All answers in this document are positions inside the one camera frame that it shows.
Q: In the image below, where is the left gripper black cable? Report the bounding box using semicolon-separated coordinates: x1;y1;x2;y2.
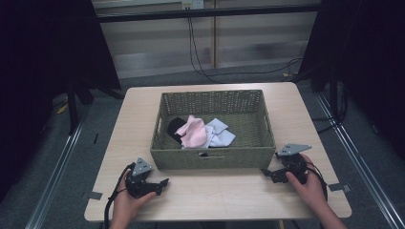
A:
103;161;137;229

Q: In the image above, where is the metal floor rail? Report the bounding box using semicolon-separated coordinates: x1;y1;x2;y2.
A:
314;92;405;229
24;118;88;229

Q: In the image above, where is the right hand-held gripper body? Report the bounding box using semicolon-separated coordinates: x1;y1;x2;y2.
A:
275;142;313;185

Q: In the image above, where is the person's left hand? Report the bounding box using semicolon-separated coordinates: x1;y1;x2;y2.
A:
111;170;158;227

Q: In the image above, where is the pink cloth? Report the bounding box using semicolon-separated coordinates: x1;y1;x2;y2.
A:
175;114;208;150

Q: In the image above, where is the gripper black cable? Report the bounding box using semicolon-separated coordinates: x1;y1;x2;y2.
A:
103;161;137;229
304;160;330;202

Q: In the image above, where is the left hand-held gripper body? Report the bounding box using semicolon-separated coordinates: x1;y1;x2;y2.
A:
125;156;160;200

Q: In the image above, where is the black sock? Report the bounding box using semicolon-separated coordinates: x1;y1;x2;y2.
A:
166;116;189;145

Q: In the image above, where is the black floor cable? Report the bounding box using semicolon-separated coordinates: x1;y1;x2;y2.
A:
311;90;349;135

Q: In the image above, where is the white cloth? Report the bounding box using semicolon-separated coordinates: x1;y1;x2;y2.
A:
203;117;237;149

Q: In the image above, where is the black power cable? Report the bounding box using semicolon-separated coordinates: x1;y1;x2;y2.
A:
189;18;304;85
186;8;224;85

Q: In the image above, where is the black horizontal bar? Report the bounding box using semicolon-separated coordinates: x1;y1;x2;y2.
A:
95;3;322;24

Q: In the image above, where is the white wall socket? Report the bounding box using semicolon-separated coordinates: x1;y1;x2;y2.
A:
181;0;205;10

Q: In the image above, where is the black metal stand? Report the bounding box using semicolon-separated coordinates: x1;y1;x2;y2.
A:
66;80;80;135

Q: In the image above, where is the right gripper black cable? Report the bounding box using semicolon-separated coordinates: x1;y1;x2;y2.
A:
304;160;330;202

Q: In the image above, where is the person's right hand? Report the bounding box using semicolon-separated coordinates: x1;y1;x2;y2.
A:
285;153;329;213

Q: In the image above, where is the green woven basket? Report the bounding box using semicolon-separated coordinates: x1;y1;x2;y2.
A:
149;89;277;171

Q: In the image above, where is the dark curtain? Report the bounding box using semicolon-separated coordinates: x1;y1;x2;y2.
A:
0;0;122;204
297;0;405;160

